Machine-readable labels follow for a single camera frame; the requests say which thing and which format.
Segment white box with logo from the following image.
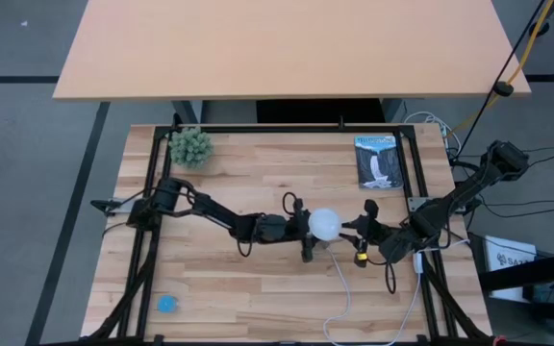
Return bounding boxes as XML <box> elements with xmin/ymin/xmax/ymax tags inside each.
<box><xmin>482</xmin><ymin>235</ymin><xmax>539</xmax><ymax>304</ymax></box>

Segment black metal beam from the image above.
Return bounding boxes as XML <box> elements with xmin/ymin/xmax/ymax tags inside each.
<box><xmin>477</xmin><ymin>249</ymin><xmax>554</xmax><ymax>293</ymax></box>

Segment green plant in white pot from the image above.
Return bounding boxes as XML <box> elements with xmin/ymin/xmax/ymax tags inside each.
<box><xmin>168</xmin><ymin>126</ymin><xmax>214</xmax><ymax>170</ymax></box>

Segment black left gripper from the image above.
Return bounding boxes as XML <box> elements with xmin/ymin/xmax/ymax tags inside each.
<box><xmin>256</xmin><ymin>196</ymin><xmax>317</xmax><ymax>264</ymax></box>

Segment black aluminium table frame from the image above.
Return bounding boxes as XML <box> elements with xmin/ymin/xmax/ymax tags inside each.
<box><xmin>40</xmin><ymin>113</ymin><xmax>504</xmax><ymax>346</ymax></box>

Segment black round cable puck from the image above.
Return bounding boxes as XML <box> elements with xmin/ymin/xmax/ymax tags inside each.
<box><xmin>492</xmin><ymin>81</ymin><xmax>516</xmax><ymax>98</ymax></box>

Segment grey metal mounting plate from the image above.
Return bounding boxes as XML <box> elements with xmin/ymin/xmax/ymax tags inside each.
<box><xmin>407</xmin><ymin>195</ymin><xmax>433</xmax><ymax>213</ymax></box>
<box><xmin>106</xmin><ymin>196</ymin><xmax>137</xmax><ymax>215</ymax></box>

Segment waterfall cover book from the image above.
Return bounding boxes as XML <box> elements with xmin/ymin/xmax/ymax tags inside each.
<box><xmin>353</xmin><ymin>135</ymin><xmax>405</xmax><ymax>190</ymax></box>

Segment black slanting cable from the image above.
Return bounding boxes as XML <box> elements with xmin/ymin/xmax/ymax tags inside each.
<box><xmin>453</xmin><ymin>0</ymin><xmax>548</xmax><ymax>161</ymax></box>

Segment yellow cable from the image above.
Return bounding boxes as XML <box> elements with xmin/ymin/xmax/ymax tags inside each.
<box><xmin>448</xmin><ymin>0</ymin><xmax>554</xmax><ymax>139</ymax></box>

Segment blue round disc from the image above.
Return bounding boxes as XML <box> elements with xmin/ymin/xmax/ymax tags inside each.
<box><xmin>156</xmin><ymin>294</ymin><xmax>180</xmax><ymax>315</ymax></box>

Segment white cable bundle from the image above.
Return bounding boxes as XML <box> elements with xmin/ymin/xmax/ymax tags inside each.
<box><xmin>403</xmin><ymin>111</ymin><xmax>463</xmax><ymax>156</ymax></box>

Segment white lamp power cord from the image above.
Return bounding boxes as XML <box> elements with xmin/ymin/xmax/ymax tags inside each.
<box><xmin>322</xmin><ymin>238</ymin><xmax>471</xmax><ymax>346</ymax></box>

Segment white flood light bulb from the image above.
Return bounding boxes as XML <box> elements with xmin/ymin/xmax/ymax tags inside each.
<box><xmin>308</xmin><ymin>208</ymin><xmax>342</xmax><ymax>242</ymax></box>

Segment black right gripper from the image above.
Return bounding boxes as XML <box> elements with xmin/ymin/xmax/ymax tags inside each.
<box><xmin>341</xmin><ymin>199</ymin><xmax>403</xmax><ymax>268</ymax></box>

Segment long light wooden table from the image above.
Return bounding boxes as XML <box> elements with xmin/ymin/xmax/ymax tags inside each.
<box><xmin>52</xmin><ymin>0</ymin><xmax>532</xmax><ymax>102</ymax></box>

